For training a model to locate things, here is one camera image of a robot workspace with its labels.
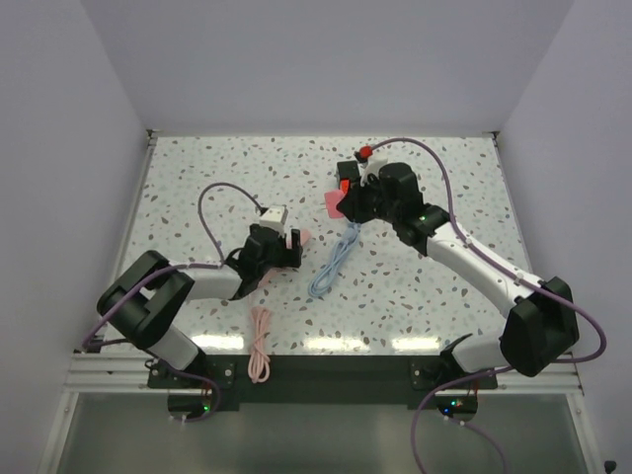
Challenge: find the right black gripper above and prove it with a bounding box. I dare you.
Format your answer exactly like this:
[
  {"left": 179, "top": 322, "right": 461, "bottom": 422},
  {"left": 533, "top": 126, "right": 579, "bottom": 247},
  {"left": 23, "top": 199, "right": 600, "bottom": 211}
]
[{"left": 338, "top": 172, "right": 400, "bottom": 225}]

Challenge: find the pink plug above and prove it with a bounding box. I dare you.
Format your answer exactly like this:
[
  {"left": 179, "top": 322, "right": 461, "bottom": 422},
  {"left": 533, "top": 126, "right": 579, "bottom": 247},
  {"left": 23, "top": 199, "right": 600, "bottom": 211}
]
[{"left": 324, "top": 190, "right": 345, "bottom": 219}]

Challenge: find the black cube plug adapter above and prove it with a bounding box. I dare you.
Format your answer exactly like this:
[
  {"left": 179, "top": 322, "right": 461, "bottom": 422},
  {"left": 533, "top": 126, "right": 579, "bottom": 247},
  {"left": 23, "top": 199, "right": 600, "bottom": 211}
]
[{"left": 336, "top": 160, "right": 360, "bottom": 181}]

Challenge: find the pink power strip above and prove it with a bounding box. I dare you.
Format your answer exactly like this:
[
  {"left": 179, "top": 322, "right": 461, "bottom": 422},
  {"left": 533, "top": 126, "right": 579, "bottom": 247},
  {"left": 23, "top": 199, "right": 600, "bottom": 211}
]
[{"left": 258, "top": 229, "right": 311, "bottom": 288}]

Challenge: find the red cube plug adapter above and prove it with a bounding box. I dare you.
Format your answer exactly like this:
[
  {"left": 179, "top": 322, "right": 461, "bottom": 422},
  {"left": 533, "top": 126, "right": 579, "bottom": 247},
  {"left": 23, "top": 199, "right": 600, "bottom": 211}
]
[{"left": 340, "top": 179, "right": 351, "bottom": 195}]

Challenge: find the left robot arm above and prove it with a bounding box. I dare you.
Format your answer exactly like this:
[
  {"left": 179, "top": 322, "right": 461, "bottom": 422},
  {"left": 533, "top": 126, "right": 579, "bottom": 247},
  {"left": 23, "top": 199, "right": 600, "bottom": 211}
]
[{"left": 97, "top": 224, "right": 305, "bottom": 387}]

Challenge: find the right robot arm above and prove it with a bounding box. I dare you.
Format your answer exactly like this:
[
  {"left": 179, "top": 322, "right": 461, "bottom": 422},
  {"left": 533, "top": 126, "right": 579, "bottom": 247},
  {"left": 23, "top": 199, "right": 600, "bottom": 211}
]
[{"left": 328, "top": 161, "right": 579, "bottom": 388}]

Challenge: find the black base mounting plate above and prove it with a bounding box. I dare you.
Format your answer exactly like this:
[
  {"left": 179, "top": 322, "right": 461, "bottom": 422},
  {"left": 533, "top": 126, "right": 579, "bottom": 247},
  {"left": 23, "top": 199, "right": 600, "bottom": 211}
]
[{"left": 147, "top": 354, "right": 499, "bottom": 412}]

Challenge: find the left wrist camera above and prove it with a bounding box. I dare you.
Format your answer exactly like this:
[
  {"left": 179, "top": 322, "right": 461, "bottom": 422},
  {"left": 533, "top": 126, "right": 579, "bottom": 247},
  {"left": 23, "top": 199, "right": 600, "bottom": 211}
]
[{"left": 259, "top": 205, "right": 288, "bottom": 237}]

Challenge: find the blue power cord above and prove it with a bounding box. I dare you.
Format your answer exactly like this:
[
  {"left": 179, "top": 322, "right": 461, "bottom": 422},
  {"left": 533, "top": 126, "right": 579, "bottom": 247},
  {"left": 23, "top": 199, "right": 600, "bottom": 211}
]
[{"left": 308, "top": 222, "right": 362, "bottom": 298}]

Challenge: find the pink power cord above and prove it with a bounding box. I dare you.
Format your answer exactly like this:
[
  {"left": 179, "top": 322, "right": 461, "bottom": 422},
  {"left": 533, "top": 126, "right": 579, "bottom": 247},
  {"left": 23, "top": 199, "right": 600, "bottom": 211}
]
[{"left": 246, "top": 305, "right": 274, "bottom": 384}]

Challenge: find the aluminium frame rail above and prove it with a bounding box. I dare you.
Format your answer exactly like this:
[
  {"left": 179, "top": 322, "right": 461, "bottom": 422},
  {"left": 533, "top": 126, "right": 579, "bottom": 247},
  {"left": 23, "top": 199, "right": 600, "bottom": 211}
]
[{"left": 63, "top": 354, "right": 584, "bottom": 395}]

